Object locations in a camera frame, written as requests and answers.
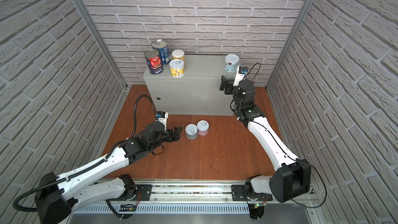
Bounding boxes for left black corrugated cable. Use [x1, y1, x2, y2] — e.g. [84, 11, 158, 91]
[12, 94, 158, 212]

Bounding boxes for grey label pull-tab can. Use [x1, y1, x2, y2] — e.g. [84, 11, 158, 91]
[185, 123, 198, 140]

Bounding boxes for aluminium corner post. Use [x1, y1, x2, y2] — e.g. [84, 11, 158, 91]
[265, 0, 315, 91]
[72, 0, 128, 90]

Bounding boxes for yellow label pull-tab can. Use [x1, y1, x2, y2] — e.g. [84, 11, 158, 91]
[169, 59, 185, 78]

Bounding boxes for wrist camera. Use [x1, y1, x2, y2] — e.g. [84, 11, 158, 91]
[233, 65, 248, 87]
[156, 111, 169, 131]

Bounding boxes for pink label pull-tab can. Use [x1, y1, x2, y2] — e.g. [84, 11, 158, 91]
[197, 120, 209, 136]

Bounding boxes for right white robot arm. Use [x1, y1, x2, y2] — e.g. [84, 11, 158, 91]
[220, 76, 312, 203]

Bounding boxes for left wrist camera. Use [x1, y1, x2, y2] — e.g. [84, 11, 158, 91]
[156, 111, 169, 131]

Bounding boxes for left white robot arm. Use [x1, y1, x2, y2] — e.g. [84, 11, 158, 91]
[35, 121, 182, 224]

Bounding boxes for plain lid silver can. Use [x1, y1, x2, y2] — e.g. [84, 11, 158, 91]
[224, 54, 239, 72]

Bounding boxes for white lid small can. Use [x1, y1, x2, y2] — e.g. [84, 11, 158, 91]
[172, 49, 185, 61]

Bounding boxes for blue label tin can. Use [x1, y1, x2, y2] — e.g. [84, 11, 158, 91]
[151, 39, 170, 65]

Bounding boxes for dark tomato label can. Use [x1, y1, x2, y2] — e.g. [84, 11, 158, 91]
[144, 49, 163, 75]

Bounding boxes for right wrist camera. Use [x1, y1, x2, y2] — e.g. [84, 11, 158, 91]
[233, 65, 248, 87]

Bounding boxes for left aluminium corner post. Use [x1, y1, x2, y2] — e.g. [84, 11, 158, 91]
[72, 0, 128, 90]

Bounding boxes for right aluminium corner post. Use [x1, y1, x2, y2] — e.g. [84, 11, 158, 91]
[265, 0, 315, 91]

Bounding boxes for grey metal cabinet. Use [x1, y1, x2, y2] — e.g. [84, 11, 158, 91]
[143, 55, 236, 116]

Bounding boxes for front aluminium mounting rail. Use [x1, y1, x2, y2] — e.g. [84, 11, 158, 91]
[66, 179, 312, 204]

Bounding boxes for perforated white vent strip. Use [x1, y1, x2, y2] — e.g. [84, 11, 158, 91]
[73, 203, 251, 215]

